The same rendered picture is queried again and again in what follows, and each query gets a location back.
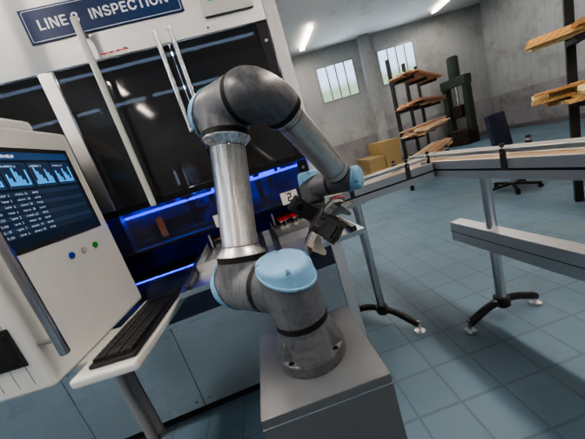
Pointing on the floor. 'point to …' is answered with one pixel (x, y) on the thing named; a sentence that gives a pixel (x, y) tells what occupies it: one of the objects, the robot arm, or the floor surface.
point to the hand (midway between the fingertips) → (323, 226)
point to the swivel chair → (496, 129)
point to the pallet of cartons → (380, 156)
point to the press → (460, 105)
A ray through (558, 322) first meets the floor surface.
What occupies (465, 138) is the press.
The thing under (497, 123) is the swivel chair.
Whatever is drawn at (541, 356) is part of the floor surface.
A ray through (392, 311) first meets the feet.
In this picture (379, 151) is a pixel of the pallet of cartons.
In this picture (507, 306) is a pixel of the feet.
